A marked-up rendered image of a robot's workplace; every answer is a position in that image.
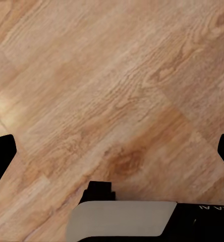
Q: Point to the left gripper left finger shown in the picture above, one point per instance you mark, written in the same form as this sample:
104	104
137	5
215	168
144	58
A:
7	152

